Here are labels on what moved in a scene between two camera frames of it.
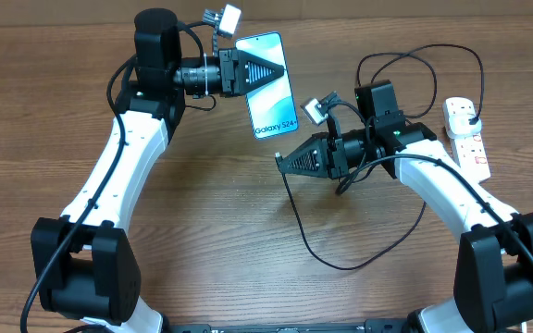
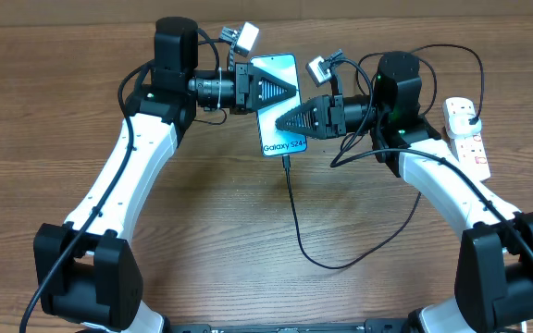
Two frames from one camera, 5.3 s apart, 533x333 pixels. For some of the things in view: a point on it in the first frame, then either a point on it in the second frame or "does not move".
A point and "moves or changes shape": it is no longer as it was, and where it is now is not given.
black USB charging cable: x=395 y=56 -> x=328 y=265
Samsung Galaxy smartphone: x=272 y=104 moves or changes shape
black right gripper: x=328 y=156 -> x=326 y=114
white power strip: x=468 y=150 does not move
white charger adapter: x=459 y=127 does not move
